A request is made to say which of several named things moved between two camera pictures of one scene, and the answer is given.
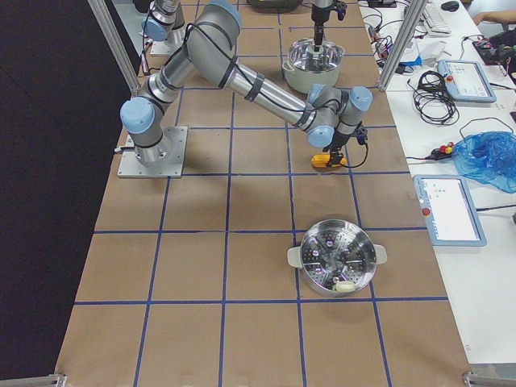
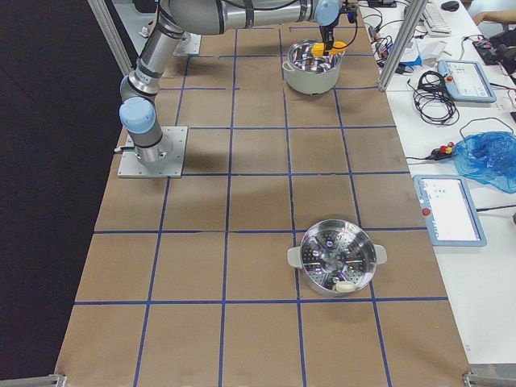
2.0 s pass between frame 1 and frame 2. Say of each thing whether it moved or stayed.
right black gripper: moved
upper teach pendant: stayed
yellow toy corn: moved
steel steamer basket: stayed
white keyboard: stayed
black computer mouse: stayed
